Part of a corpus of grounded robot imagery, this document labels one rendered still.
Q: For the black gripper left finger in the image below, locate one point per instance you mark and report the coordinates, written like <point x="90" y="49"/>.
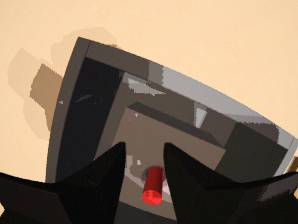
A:
<point x="89" y="196"/>

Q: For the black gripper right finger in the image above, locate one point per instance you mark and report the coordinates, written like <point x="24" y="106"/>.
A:
<point x="202" y="196"/>

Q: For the red peg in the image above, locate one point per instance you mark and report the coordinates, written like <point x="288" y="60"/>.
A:
<point x="153" y="187"/>

